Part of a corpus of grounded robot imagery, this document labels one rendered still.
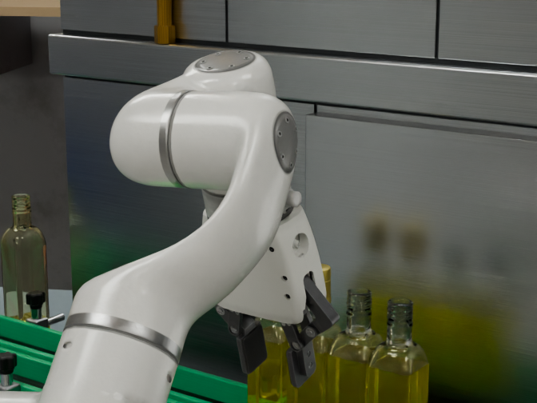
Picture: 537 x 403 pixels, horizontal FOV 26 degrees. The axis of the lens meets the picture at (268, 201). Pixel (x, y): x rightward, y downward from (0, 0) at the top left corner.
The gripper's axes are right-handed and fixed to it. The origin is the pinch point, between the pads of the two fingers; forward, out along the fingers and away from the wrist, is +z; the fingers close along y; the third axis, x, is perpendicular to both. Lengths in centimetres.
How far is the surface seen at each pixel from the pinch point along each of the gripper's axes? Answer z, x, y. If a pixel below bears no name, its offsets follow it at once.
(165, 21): -13, -48, 50
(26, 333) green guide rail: 31, -26, 70
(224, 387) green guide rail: 30, -26, 32
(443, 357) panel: 25.0, -36.8, 4.3
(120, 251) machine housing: 22, -40, 61
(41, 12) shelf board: 41, -184, 229
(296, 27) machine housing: -12, -50, 29
